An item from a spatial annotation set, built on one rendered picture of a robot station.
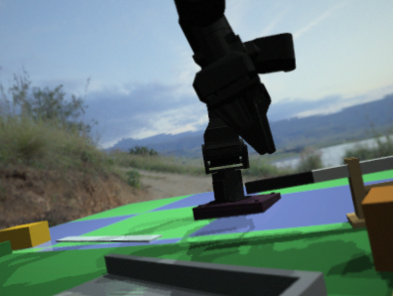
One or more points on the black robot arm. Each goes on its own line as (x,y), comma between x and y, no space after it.
(268,54)

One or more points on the yellow cube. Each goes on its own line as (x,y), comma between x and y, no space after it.
(26,235)

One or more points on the green flat mat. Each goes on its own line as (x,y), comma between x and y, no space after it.
(344,256)

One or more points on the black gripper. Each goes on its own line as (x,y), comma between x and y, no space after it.
(242,98)

